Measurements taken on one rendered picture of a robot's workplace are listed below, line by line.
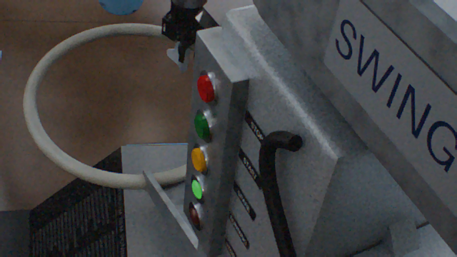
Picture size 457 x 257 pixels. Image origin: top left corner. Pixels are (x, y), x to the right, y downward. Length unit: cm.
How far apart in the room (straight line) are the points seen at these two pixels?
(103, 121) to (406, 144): 231
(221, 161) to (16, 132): 207
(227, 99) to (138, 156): 85
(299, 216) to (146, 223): 78
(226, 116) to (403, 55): 24
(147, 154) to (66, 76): 151
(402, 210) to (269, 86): 17
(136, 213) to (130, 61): 170
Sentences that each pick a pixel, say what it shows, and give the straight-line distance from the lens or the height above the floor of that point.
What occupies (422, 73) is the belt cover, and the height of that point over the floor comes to 166.
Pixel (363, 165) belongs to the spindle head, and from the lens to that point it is 47.
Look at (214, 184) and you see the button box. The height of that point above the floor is 136.
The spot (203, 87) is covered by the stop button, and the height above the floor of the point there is 148.
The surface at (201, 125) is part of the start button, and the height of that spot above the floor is 143.
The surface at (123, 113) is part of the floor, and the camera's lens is 266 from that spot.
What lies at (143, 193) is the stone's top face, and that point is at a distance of 132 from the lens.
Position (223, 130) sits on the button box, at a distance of 58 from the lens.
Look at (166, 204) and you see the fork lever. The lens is 113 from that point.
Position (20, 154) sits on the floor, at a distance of 255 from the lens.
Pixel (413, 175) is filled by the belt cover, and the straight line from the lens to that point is 38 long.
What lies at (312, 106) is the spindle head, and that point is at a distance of 48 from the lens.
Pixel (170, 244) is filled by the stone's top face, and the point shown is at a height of 82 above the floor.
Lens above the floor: 186
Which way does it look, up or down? 45 degrees down
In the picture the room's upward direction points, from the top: 8 degrees clockwise
